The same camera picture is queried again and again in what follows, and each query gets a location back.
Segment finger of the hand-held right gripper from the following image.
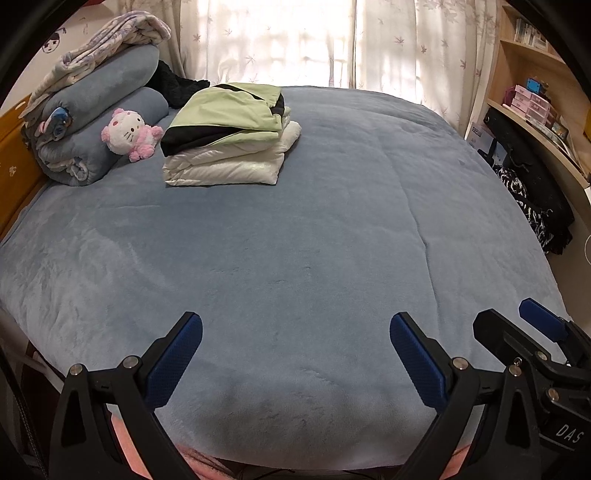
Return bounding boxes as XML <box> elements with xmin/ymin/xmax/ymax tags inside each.
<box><xmin>518</xmin><ymin>298</ymin><xmax>584</xmax><ymax>345</ymax></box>
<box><xmin>473</xmin><ymin>308</ymin><xmax>549</xmax><ymax>366</ymax></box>

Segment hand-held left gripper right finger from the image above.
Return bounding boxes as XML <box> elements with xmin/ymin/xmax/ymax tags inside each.
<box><xmin>389</xmin><ymin>311</ymin><xmax>549</xmax><ymax>480</ymax></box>

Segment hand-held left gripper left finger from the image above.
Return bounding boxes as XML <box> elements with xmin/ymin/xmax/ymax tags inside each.
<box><xmin>48</xmin><ymin>311</ymin><xmax>204</xmax><ymax>480</ymax></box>

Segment white down jacket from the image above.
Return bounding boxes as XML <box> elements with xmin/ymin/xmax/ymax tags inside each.
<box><xmin>163</xmin><ymin>117</ymin><xmax>302</xmax><ymax>186</ymax></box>

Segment light green black jacket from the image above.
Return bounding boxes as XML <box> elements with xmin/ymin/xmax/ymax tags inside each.
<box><xmin>160</xmin><ymin>83</ymin><xmax>293</xmax><ymax>157</ymax></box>

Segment black white patterned garment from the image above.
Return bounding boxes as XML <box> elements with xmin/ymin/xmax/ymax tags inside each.
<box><xmin>494</xmin><ymin>166</ymin><xmax>573</xmax><ymax>254</ymax></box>

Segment blue bed blanket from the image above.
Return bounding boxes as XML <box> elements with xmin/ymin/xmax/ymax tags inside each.
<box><xmin>0</xmin><ymin>85</ymin><xmax>573</xmax><ymax>467</ymax></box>

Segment white cardboard box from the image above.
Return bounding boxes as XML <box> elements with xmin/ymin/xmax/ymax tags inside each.
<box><xmin>466</xmin><ymin>119</ymin><xmax>509</xmax><ymax>164</ymax></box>

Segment pink storage boxes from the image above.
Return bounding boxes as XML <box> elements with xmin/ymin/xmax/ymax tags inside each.
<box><xmin>505</xmin><ymin>83</ymin><xmax>555</xmax><ymax>125</ymax></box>

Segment pink white plush toy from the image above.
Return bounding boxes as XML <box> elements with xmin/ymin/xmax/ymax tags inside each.
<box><xmin>102</xmin><ymin>107</ymin><xmax>164</xmax><ymax>163</ymax></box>

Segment wooden headboard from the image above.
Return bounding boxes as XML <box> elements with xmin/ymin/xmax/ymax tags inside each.
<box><xmin>0</xmin><ymin>92</ymin><xmax>51</xmax><ymax>241</ymax></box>

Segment wooden shelf unit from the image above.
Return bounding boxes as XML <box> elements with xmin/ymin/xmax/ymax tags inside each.
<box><xmin>480</xmin><ymin>2</ymin><xmax>591</xmax><ymax>204</ymax></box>

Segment black fuzzy cloth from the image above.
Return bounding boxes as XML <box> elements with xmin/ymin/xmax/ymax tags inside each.
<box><xmin>144</xmin><ymin>60</ymin><xmax>211</xmax><ymax>109</ymax></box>

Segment rolled blue blanket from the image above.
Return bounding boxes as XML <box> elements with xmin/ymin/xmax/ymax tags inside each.
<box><xmin>28</xmin><ymin>44</ymin><xmax>169</xmax><ymax>188</ymax></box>

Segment row of small cases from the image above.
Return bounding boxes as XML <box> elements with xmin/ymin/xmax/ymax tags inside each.
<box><xmin>512</xmin><ymin>18</ymin><xmax>549</xmax><ymax>48</ymax></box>

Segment white floral curtain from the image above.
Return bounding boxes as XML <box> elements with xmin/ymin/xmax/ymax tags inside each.
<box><xmin>154</xmin><ymin>0</ymin><xmax>358</xmax><ymax>90</ymax></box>
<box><xmin>353</xmin><ymin>0</ymin><xmax>502</xmax><ymax>137</ymax></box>

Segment pale patterned blanket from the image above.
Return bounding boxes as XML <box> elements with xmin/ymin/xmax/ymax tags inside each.
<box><xmin>23</xmin><ymin>13</ymin><xmax>172</xmax><ymax>116</ymax></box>

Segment black braided cable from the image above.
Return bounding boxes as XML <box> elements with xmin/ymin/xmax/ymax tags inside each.
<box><xmin>7</xmin><ymin>355</ymin><xmax>47</xmax><ymax>480</ymax></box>

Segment cartoon wall sticker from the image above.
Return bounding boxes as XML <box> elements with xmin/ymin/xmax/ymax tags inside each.
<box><xmin>41</xmin><ymin>25</ymin><xmax>66</xmax><ymax>54</ymax></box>

